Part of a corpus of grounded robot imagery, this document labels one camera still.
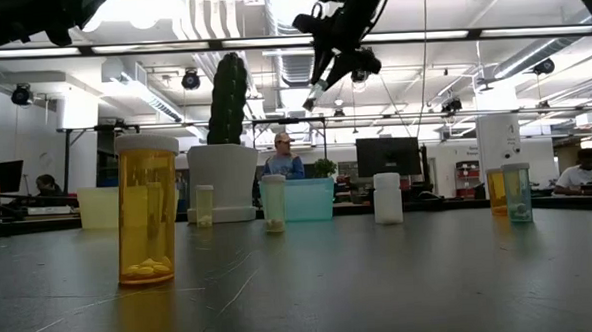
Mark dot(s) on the red parts shelf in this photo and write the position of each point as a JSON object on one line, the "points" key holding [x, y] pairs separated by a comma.
{"points": [[468, 178]]}

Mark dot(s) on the white hexagonal plant pot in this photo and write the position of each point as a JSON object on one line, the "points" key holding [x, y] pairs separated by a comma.
{"points": [[224, 179]]}

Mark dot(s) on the small yellow pill bottle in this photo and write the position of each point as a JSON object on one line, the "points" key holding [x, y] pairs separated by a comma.
{"points": [[204, 205]]}

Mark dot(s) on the translucent teal plastic bin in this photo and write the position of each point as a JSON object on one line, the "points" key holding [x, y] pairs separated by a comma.
{"points": [[310, 200]]}

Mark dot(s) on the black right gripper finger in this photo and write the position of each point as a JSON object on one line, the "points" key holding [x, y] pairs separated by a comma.
{"points": [[322, 82], [319, 65]]}

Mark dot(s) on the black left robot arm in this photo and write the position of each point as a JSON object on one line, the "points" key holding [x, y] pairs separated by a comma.
{"points": [[9, 18]]}

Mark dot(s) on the translucent yellow plastic bin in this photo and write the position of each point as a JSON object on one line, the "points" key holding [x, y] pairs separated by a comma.
{"points": [[98, 209]]}

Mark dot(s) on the amber pill bottle white cap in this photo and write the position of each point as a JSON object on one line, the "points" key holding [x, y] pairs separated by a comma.
{"points": [[495, 192]]}

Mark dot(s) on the white opaque pill bottle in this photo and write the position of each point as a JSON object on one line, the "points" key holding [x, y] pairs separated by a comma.
{"points": [[387, 197]]}

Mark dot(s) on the teal bottle with white pills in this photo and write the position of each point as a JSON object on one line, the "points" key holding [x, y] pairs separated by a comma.
{"points": [[517, 196]]}

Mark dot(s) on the small green potted plant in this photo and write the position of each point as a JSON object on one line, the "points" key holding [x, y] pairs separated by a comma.
{"points": [[325, 167]]}

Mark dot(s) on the person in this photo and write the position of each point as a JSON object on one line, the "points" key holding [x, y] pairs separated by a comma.
{"points": [[579, 176], [283, 164], [48, 186]]}

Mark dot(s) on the tall green cactus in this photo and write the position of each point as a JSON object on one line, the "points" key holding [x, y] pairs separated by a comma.
{"points": [[227, 99]]}

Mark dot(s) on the large black monitor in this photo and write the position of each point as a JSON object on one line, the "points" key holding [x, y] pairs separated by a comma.
{"points": [[388, 157]]}

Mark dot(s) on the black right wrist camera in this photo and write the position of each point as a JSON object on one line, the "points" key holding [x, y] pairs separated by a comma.
{"points": [[307, 24]]}

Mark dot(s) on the black ceiling spot lamp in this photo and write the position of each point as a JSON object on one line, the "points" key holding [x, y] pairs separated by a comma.
{"points": [[543, 66], [370, 63], [190, 79], [21, 94], [451, 105]]}

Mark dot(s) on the black workstation frame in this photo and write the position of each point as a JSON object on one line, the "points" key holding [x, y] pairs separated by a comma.
{"points": [[289, 120]]}

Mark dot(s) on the pale green pill bottle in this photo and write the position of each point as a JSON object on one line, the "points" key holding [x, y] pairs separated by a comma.
{"points": [[273, 202]]}

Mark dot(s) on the amber bottle with yellow pills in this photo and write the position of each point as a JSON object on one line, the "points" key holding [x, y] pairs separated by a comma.
{"points": [[148, 217]]}

